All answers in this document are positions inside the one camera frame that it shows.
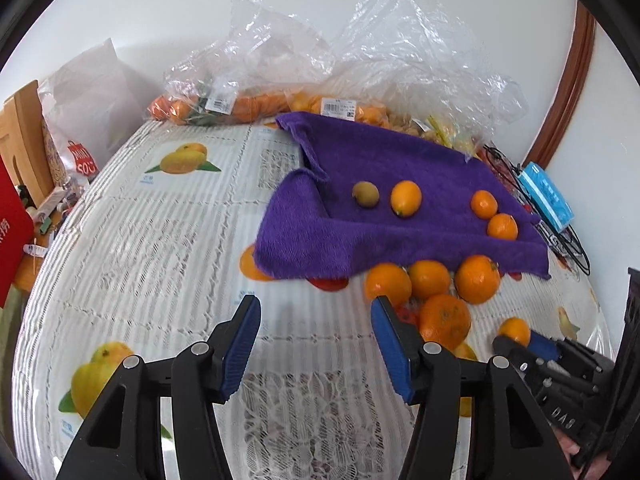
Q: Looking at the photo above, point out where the small orange middle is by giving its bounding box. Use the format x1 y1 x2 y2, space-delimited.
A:
363 262 412 308

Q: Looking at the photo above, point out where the orange near left gripper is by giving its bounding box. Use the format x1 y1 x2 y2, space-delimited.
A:
418 294 472 351

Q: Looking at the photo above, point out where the green-brown kiwi fruit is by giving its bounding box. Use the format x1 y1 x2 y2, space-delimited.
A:
352 181 380 208

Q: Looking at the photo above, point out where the wooden chair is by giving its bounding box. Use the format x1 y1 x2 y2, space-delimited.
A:
0 80 54 207

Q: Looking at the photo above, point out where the large orange with stem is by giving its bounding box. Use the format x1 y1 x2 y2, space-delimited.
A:
454 255 501 306

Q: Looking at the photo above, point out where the purple fleece towel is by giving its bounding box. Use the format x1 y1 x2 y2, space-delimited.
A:
254 112 549 278

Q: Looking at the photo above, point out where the person right hand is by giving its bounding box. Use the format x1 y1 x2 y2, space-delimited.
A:
554 429 614 480

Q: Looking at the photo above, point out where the small orange far left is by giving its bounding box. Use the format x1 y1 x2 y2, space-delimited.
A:
408 260 451 300

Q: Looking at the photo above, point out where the small orange on towel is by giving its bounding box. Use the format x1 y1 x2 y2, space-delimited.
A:
470 190 498 220

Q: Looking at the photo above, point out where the oval kumquat orange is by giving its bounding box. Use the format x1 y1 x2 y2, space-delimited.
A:
390 180 422 218

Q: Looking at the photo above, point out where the smooth round orange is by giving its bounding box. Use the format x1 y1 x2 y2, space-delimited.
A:
498 318 532 347

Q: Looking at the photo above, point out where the blue tissue pack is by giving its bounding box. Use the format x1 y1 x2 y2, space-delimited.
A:
518 162 575 232

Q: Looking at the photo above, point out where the clear bag of tangerines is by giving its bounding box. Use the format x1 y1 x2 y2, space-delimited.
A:
146 0 334 127

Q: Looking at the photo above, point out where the red paper bag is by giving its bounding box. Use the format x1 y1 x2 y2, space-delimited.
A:
0 164 35 309

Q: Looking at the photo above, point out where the brown wooden door frame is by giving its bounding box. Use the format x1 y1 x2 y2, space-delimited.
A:
524 1 597 168

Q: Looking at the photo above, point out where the clear bag of oranges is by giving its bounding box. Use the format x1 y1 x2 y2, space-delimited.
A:
307 0 528 157

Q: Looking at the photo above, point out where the white plastic bag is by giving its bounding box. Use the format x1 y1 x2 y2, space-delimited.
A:
37 39 144 181

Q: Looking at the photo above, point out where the mandarin orange dimpled skin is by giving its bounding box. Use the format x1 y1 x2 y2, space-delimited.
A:
486 214 518 240

